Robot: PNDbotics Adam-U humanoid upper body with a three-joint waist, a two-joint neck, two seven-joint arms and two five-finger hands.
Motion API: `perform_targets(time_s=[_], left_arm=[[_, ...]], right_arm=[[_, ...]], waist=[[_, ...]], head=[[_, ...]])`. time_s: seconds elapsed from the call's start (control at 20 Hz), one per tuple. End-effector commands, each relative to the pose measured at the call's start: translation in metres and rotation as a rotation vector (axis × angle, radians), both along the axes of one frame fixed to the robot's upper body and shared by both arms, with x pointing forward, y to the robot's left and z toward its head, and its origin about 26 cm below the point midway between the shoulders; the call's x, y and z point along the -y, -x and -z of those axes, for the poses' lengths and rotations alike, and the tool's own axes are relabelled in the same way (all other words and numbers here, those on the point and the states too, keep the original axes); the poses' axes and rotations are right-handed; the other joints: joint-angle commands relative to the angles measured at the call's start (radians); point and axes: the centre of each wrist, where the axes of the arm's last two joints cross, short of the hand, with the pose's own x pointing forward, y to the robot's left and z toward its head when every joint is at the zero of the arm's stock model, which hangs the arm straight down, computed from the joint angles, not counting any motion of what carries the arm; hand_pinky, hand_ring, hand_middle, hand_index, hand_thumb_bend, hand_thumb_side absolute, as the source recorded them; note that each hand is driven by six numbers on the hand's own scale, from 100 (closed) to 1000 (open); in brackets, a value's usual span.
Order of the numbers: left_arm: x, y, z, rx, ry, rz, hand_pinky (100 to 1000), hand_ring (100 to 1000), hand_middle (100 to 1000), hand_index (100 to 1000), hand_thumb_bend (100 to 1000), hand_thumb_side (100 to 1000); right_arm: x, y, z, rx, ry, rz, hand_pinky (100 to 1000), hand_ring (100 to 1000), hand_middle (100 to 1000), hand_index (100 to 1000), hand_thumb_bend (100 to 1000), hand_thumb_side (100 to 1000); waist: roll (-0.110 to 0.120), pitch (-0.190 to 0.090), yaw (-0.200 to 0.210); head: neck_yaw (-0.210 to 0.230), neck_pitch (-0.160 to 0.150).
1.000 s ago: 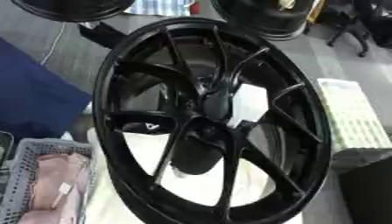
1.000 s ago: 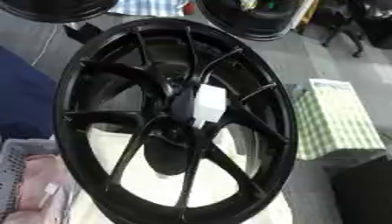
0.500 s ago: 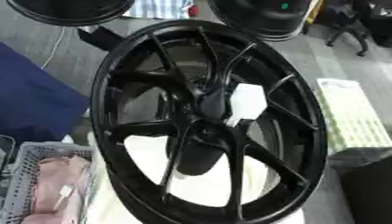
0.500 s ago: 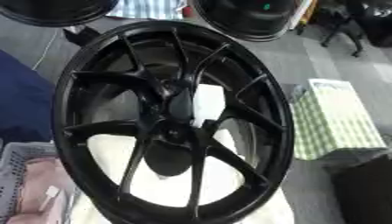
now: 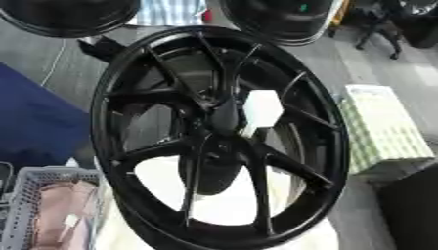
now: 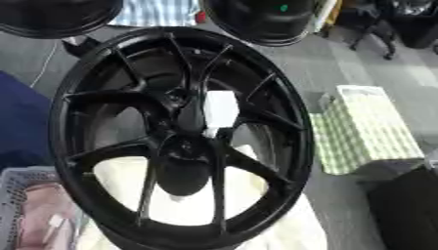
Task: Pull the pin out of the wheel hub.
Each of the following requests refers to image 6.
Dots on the white cloth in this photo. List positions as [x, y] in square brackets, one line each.
[182, 201]

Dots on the dark blue fabric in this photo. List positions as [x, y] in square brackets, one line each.
[20, 120]

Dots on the black box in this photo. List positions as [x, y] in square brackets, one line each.
[408, 211]

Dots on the black office chair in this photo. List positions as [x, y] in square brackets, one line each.
[379, 22]

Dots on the black spoked wheel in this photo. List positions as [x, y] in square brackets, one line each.
[114, 97]

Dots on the grey plastic basket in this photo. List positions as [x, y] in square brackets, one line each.
[28, 208]

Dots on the green white checked cloth box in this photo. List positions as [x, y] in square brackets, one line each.
[365, 130]

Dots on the person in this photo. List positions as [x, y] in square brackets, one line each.
[154, 13]

